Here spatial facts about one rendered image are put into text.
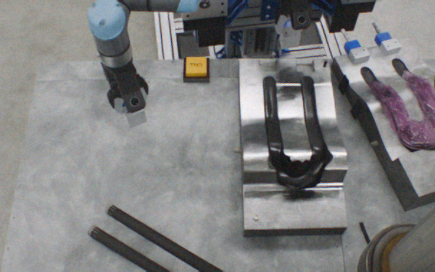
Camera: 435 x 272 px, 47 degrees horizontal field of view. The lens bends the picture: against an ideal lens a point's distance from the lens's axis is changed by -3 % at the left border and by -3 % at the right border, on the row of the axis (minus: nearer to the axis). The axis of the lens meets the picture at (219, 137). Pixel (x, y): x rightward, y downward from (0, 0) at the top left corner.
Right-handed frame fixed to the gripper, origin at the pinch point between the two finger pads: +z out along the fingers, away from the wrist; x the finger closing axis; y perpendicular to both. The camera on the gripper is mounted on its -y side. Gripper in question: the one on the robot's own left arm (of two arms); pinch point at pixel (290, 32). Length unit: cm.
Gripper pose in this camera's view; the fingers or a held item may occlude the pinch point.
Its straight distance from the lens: 149.0
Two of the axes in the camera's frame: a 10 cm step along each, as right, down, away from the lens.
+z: 0.0, 4.7, 8.8
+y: -1.6, -8.7, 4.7
